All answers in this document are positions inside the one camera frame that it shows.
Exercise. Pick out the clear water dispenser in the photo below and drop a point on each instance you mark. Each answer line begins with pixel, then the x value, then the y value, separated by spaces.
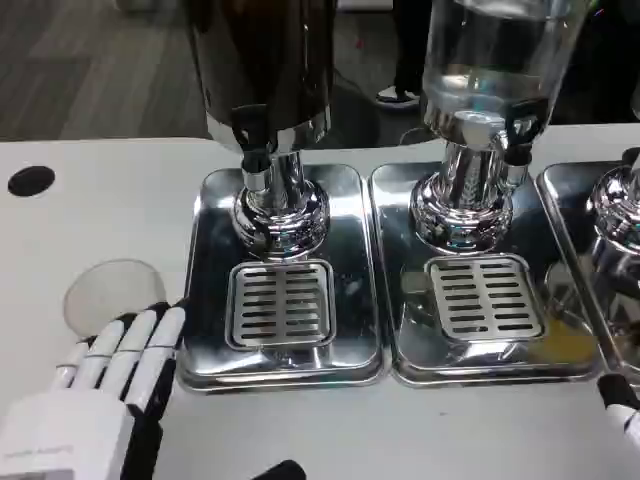
pixel 495 55

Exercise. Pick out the slotted steel drip grid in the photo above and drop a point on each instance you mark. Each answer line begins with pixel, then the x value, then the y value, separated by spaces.
pixel 482 297
pixel 280 305

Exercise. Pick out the black tap with steel spout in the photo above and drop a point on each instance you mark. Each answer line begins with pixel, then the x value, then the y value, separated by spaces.
pixel 522 125
pixel 248 125

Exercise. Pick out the black round counter grommet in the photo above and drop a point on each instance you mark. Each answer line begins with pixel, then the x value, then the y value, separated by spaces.
pixel 31 181

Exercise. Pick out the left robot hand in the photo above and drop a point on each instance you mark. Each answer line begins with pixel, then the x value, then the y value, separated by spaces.
pixel 75 425

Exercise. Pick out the steel drip tray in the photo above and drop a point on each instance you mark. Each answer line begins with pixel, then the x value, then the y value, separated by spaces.
pixel 565 200
pixel 400 225
pixel 355 280

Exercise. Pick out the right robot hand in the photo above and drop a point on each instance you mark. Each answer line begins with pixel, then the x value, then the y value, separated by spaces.
pixel 625 405

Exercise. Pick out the clear ribbed glass cup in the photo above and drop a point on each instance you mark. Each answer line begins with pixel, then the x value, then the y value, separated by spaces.
pixel 115 295

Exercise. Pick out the dark drink dispenser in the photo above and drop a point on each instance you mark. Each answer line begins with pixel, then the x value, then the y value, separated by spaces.
pixel 265 60

